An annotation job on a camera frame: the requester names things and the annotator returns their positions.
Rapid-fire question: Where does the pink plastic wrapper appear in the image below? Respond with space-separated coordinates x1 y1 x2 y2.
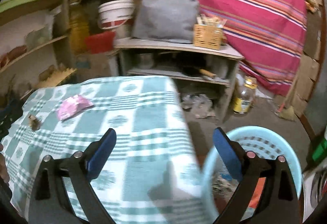
57 95 94 121

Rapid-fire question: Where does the left hand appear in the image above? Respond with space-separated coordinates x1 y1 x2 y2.
0 144 10 184

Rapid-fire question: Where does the light blue plastic basket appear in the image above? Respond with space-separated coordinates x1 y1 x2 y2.
202 126 302 223

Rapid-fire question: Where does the small brown paper scrap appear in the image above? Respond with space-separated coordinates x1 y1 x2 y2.
28 114 41 131

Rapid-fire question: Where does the small broom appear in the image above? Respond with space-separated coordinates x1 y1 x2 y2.
275 73 297 122

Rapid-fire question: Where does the green checkered tablecloth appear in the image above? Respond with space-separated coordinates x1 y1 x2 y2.
1 76 211 223

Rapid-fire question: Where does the oil bottle on floor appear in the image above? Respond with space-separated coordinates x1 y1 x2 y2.
233 76 257 115

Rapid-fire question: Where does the clear plastic bag on floor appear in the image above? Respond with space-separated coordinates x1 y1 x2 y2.
181 94 216 119

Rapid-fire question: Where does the yellow egg tray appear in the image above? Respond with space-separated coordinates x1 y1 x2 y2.
35 63 77 89

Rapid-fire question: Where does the cardboard box under bowl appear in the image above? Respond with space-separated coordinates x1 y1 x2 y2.
75 50 119 82

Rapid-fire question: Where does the wooden low shelf cabinet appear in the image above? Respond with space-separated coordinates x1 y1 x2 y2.
114 38 244 122

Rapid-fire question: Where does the red plastic bowl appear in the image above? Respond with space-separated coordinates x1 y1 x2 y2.
84 31 115 54

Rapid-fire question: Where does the large yellow oil jug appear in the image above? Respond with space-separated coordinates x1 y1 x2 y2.
69 0 90 55

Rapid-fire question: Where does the yellow cutlery holder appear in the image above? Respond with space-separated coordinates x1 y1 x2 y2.
193 14 227 50

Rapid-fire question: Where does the white plastic bucket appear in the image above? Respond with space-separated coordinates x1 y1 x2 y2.
97 0 135 30

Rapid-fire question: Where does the green plastic tray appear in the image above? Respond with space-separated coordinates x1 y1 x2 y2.
0 0 36 12

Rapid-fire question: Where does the grey fabric cover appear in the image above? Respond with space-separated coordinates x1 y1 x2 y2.
131 0 199 44

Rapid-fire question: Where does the pan with wooden handle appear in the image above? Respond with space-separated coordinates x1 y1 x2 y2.
181 66 217 80

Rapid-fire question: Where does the curved wooden wall shelf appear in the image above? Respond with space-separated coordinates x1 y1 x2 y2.
0 0 72 87

